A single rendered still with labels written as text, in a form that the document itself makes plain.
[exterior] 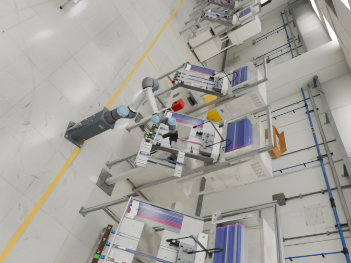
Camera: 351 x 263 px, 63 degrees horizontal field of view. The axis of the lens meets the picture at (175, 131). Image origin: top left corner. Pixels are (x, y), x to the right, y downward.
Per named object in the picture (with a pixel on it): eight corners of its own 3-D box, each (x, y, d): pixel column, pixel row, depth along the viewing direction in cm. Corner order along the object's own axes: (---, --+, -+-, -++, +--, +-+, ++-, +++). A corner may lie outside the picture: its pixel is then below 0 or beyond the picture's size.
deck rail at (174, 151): (151, 147, 327) (152, 143, 323) (152, 146, 329) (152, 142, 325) (212, 163, 323) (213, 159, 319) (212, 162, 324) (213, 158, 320)
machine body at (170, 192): (123, 178, 371) (161, 165, 341) (139, 143, 425) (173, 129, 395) (152, 208, 399) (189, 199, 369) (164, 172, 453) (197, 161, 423)
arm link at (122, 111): (110, 108, 295) (119, 104, 288) (119, 109, 306) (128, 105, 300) (113, 119, 292) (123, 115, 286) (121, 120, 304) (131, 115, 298)
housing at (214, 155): (209, 162, 325) (211, 153, 316) (213, 135, 363) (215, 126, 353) (215, 163, 325) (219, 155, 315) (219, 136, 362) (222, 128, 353)
